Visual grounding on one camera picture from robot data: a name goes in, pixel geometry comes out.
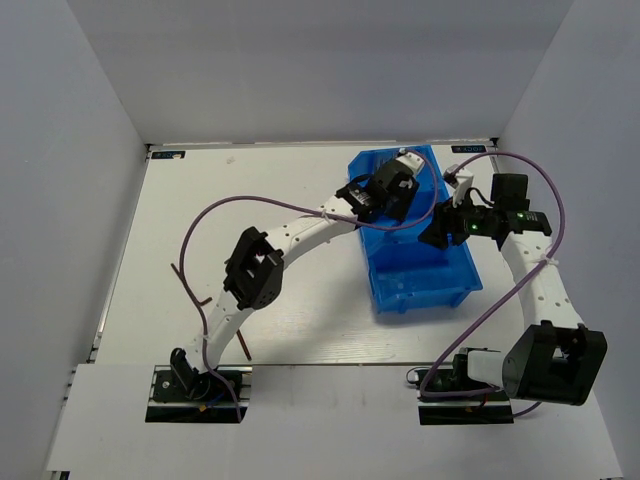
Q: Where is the large red hex key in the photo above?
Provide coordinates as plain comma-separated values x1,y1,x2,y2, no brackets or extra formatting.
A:
236,330,252,362

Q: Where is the left table corner label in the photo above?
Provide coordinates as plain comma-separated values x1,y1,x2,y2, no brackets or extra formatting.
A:
150,151,186,160

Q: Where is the blue plastic compartment bin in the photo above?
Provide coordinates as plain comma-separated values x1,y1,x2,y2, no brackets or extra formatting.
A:
347,145,483,314

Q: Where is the right table corner label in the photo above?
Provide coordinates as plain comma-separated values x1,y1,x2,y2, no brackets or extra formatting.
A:
451,145,487,154

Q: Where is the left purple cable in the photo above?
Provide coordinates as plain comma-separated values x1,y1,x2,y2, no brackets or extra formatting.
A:
177,149,444,420

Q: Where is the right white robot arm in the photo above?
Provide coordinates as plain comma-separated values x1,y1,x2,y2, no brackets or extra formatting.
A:
419,167,607,406

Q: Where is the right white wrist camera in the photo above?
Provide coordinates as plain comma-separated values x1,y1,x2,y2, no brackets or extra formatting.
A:
443,165,474,208

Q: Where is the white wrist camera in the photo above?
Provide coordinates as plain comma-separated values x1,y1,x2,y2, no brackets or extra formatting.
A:
443,165,474,208
395,148,426,176

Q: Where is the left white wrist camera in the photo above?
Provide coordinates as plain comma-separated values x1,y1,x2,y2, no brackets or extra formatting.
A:
395,148,426,176

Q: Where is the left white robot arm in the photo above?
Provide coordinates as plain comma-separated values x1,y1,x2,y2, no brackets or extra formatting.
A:
170,159,421,399

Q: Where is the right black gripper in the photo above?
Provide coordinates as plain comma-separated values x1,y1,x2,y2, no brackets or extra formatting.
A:
417,188,498,250

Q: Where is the table corner label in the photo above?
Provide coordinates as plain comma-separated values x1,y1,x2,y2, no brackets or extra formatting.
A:
451,145,487,154
150,151,186,160

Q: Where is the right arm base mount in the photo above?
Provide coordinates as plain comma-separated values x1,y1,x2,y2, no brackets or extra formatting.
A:
405,366,514,426

